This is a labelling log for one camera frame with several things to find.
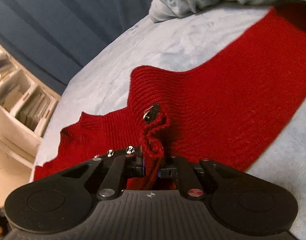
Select red knit sweater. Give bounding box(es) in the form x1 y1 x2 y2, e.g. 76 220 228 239
34 3 306 190

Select white shelf unit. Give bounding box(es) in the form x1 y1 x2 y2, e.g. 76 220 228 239
0 45 60 168

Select dark blue curtain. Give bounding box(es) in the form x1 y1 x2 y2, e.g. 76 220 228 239
0 0 152 94

